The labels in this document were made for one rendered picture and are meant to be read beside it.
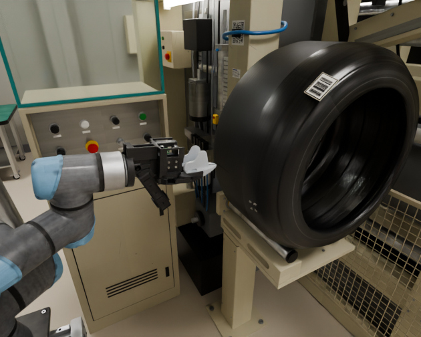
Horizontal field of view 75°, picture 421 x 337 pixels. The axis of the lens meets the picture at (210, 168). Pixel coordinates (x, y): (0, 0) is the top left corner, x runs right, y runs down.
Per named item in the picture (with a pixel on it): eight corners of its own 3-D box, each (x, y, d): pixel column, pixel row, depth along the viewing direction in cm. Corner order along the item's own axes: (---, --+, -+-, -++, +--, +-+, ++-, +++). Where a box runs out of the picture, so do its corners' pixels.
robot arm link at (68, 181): (37, 187, 52) (29, 148, 48) (98, 180, 58) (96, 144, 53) (37, 214, 47) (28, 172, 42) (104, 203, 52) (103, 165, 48)
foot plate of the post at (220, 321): (205, 307, 167) (205, 305, 166) (241, 290, 178) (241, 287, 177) (228, 348, 146) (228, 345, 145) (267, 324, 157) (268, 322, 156)
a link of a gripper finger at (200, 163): (224, 150, 61) (186, 154, 56) (221, 174, 63) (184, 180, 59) (217, 146, 63) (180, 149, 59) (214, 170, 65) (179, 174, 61)
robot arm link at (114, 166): (105, 198, 51) (98, 180, 57) (130, 194, 53) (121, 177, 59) (103, 161, 48) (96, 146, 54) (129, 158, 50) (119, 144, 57)
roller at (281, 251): (234, 194, 109) (237, 202, 112) (225, 200, 108) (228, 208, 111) (298, 249, 82) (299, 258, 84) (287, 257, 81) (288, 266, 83)
